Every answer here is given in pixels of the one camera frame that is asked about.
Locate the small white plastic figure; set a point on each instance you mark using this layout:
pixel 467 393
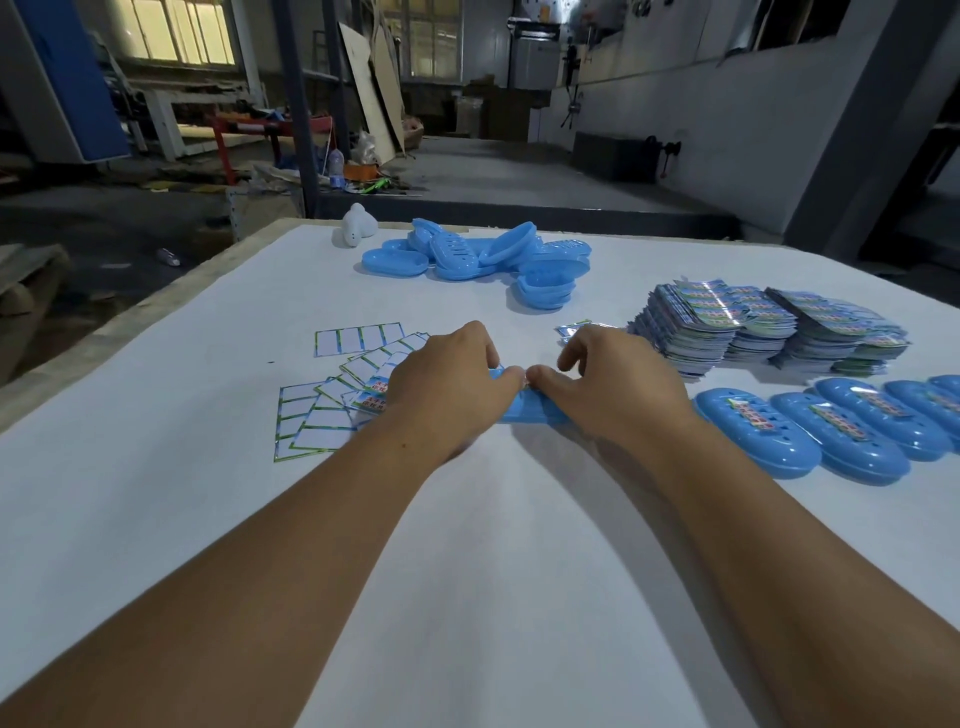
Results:
pixel 358 223

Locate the thin dark steel post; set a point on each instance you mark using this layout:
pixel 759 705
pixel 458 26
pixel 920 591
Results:
pixel 337 75

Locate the wide window with grid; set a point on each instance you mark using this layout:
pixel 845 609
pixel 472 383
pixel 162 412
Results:
pixel 424 41

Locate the grey slanted pillar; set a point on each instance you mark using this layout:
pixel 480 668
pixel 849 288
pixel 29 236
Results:
pixel 862 142

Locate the black wall plug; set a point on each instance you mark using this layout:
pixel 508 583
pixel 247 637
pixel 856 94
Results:
pixel 669 150

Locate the blue and white machine cabinet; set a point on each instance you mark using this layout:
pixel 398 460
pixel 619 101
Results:
pixel 79 82

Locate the black box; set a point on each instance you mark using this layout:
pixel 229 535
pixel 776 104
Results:
pixel 615 159

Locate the thick dark steel post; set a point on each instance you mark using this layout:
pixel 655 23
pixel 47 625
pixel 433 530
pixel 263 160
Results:
pixel 298 112

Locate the person's left hand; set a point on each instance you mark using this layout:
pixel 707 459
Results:
pixel 450 397

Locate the blue plastic box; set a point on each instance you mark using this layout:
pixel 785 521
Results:
pixel 862 465
pixel 772 454
pixel 937 420
pixel 915 442
pixel 946 385
pixel 536 409

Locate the white metal workbench frame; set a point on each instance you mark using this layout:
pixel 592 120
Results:
pixel 165 124

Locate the pale wooden crate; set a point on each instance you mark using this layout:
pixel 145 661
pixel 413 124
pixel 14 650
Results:
pixel 264 216

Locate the brown leaning board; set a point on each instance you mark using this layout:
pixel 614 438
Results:
pixel 388 86

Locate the plastic bottle on floor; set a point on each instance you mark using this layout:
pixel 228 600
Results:
pixel 169 257

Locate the pile of blue soap dishes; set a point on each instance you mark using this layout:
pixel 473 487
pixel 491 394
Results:
pixel 457 259

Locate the person's right hand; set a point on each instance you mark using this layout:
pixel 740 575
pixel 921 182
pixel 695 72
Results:
pixel 622 390

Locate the wooden pallet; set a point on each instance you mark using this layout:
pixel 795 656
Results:
pixel 30 274

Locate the orange box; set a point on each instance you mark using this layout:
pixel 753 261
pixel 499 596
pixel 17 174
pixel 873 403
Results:
pixel 361 172

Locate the person's left forearm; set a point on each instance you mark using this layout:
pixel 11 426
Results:
pixel 217 592

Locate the green tool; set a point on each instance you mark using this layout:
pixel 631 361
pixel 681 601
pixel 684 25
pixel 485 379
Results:
pixel 375 185

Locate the person's right forearm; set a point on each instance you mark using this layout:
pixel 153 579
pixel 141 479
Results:
pixel 810 585

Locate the glossy sticker sheets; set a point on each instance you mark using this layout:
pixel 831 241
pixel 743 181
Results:
pixel 570 330

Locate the pale leaning plywood board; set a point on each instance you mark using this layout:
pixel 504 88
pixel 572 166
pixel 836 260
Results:
pixel 367 94

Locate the clear water bottle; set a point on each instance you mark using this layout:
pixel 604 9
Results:
pixel 337 169

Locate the silver machine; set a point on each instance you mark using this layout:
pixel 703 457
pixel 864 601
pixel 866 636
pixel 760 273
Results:
pixel 538 64

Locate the stacks of colourful sticker sheets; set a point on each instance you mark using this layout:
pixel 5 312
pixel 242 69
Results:
pixel 686 330

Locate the fanned backing sheets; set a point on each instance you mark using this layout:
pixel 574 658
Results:
pixel 367 367

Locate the white plastic bag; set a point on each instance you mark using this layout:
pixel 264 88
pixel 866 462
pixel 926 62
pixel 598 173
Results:
pixel 364 148

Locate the large bright window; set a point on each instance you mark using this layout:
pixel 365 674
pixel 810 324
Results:
pixel 172 30

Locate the wicker basket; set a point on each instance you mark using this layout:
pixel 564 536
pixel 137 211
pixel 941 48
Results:
pixel 413 135

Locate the red metal table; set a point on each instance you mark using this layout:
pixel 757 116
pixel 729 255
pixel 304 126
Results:
pixel 244 124

